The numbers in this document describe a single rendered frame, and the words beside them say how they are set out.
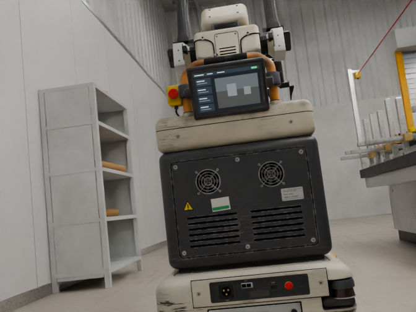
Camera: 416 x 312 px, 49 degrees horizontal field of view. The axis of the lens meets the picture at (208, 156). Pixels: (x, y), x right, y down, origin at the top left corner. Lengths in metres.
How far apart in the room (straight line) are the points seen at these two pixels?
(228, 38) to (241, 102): 0.52
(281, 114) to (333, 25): 9.01
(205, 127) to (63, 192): 2.21
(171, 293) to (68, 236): 2.19
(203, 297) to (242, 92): 0.66
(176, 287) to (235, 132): 0.53
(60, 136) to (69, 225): 0.68
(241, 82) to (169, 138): 0.31
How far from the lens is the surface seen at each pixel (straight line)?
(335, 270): 1.45
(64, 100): 3.69
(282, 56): 2.06
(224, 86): 1.50
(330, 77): 10.14
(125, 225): 4.36
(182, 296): 1.47
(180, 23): 2.28
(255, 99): 1.51
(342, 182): 9.78
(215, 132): 1.52
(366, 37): 10.50
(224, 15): 2.07
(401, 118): 3.38
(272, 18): 2.24
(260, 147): 1.51
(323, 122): 9.87
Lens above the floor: 0.48
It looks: 7 degrees up
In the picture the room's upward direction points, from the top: 6 degrees counter-clockwise
